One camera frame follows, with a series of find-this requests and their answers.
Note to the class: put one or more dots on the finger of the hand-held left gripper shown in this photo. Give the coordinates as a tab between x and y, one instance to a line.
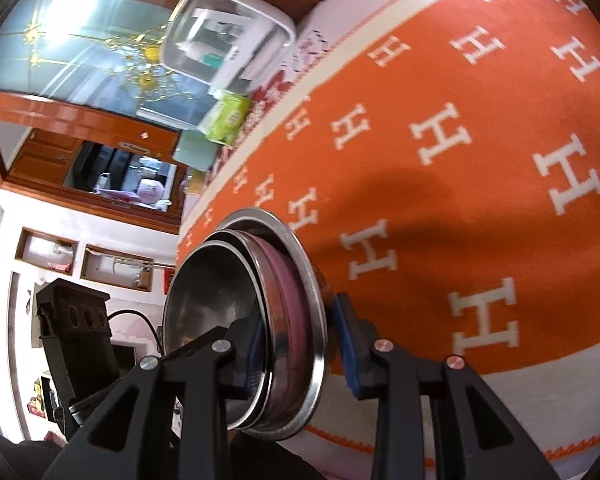
72	317

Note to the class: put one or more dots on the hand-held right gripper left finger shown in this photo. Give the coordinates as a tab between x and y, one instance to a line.
230	360

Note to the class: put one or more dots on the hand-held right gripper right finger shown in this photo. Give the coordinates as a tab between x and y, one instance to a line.
352	355

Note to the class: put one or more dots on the wide steel bowl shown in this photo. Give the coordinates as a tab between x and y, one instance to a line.
317	310

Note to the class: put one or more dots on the small steel bowl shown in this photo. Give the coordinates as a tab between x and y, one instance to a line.
205	285

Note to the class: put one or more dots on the pink steel bowl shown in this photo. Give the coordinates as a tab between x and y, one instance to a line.
291	300

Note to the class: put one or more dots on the pink white pot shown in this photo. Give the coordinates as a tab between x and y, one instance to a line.
150	191

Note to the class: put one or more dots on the wooden kitchen cabinet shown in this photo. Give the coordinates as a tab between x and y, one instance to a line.
40	160

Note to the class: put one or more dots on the yellow tin container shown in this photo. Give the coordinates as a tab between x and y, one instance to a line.
196	182

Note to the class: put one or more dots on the mint green canister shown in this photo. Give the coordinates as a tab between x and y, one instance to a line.
195	150

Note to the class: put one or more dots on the orange patterned tablecloth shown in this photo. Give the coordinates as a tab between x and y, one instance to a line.
455	160

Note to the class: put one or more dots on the green tissue pack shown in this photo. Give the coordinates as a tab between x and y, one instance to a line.
227	117

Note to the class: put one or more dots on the white storage box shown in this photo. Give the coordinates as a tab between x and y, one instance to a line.
230	45

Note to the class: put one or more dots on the wooden framed wall niche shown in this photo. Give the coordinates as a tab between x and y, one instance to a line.
45	250
115	267

